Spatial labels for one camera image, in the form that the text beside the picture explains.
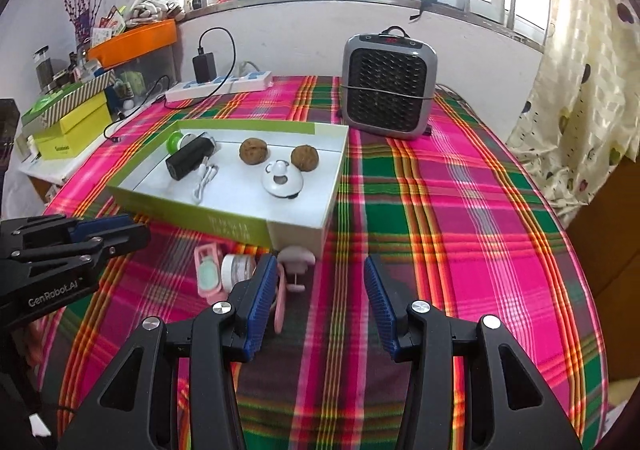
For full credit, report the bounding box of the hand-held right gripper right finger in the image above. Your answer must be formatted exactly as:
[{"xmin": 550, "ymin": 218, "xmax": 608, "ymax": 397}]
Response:
[{"xmin": 364, "ymin": 255, "xmax": 583, "ymax": 450}]

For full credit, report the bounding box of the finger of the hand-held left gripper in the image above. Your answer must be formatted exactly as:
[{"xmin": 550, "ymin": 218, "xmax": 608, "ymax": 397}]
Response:
[
  {"xmin": 10, "ymin": 224, "xmax": 152, "ymax": 276},
  {"xmin": 0, "ymin": 214, "xmax": 132, "ymax": 251}
]

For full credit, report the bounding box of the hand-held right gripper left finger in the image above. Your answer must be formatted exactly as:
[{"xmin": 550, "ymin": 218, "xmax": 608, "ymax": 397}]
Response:
[{"xmin": 57, "ymin": 254, "xmax": 278, "ymax": 450}]

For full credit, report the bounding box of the pink plastic clip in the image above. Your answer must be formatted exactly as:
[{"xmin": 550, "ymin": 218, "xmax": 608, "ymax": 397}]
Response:
[{"xmin": 272, "ymin": 270, "xmax": 288, "ymax": 333}]

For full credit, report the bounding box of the small clear round jar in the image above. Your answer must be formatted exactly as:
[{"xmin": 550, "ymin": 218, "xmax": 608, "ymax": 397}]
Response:
[{"xmin": 220, "ymin": 254, "xmax": 257, "ymax": 292}]

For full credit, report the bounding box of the white mushroom-shaped knob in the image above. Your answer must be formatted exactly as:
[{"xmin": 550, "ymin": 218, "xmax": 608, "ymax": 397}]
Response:
[{"xmin": 276, "ymin": 246, "xmax": 316, "ymax": 292}]

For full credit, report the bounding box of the pink mint small case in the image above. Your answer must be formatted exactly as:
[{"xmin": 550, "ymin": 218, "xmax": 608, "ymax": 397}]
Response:
[{"xmin": 194, "ymin": 244, "xmax": 223, "ymax": 297}]

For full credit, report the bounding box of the green white cardboard box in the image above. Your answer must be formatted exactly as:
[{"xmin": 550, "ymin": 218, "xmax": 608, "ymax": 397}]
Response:
[{"xmin": 106, "ymin": 119, "xmax": 350, "ymax": 251}]

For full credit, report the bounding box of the white usb cable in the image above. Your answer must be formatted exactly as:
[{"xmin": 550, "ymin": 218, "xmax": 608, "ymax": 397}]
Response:
[{"xmin": 192, "ymin": 157, "xmax": 221, "ymax": 205}]

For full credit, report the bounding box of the green white spool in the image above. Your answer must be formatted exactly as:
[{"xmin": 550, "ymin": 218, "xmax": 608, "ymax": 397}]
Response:
[{"xmin": 166, "ymin": 131, "xmax": 206, "ymax": 156}]

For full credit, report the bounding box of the white egg-shaped gadget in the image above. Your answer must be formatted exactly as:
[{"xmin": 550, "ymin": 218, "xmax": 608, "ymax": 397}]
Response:
[{"xmin": 261, "ymin": 160, "xmax": 304, "ymax": 199}]

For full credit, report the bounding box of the brown walnut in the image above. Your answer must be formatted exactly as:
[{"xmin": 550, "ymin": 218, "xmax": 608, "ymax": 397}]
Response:
[
  {"xmin": 239, "ymin": 137, "xmax": 271, "ymax": 166},
  {"xmin": 291, "ymin": 145, "xmax": 320, "ymax": 172}
]

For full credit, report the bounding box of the plaid tablecloth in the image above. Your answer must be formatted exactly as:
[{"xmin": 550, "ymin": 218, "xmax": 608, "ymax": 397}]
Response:
[{"xmin": 30, "ymin": 75, "xmax": 608, "ymax": 450}]

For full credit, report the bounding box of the yellow-green cardboard box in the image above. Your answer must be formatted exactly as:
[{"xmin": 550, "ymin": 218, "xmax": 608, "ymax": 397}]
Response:
[{"xmin": 34, "ymin": 92, "xmax": 113, "ymax": 161}]

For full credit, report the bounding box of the black power bank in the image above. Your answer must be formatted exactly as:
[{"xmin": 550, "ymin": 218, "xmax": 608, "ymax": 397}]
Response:
[{"xmin": 166, "ymin": 136, "xmax": 217, "ymax": 181}]

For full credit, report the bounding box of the dark panel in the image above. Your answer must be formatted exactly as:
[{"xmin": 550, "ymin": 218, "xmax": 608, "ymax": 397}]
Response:
[{"xmin": 0, "ymin": 99, "xmax": 21, "ymax": 171}]

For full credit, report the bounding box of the striped green box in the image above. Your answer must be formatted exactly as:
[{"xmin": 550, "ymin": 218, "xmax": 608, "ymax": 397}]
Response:
[{"xmin": 21, "ymin": 69, "xmax": 116, "ymax": 127}]

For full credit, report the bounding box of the clear storage box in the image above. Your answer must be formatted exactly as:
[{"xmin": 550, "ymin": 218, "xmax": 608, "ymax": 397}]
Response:
[{"xmin": 107, "ymin": 37, "xmax": 181, "ymax": 101}]

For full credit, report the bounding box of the orange tray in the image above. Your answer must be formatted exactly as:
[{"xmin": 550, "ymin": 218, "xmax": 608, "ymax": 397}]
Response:
[{"xmin": 87, "ymin": 19, "xmax": 177, "ymax": 67}]

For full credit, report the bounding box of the white power strip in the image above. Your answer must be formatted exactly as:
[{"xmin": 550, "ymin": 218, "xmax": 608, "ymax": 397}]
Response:
[{"xmin": 165, "ymin": 70, "xmax": 274, "ymax": 103}]

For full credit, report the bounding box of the black charger adapter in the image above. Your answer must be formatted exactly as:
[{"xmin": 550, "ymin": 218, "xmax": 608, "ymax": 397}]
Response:
[{"xmin": 193, "ymin": 47, "xmax": 217, "ymax": 81}]

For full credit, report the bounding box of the grey space heater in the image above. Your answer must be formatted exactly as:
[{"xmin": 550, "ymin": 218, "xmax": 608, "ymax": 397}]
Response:
[{"xmin": 341, "ymin": 26, "xmax": 438, "ymax": 140}]

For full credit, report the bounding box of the white gloves pile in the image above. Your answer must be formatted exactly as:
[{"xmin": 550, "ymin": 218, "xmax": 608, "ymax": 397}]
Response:
[{"xmin": 125, "ymin": 0, "xmax": 183, "ymax": 26}]

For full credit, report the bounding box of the cream dotted curtain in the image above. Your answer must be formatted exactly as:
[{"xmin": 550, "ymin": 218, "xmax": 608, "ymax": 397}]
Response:
[{"xmin": 507, "ymin": 0, "xmax": 640, "ymax": 226}]

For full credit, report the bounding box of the black charger cable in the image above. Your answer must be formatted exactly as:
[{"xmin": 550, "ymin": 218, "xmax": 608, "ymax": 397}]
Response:
[{"xmin": 104, "ymin": 27, "xmax": 236, "ymax": 142}]

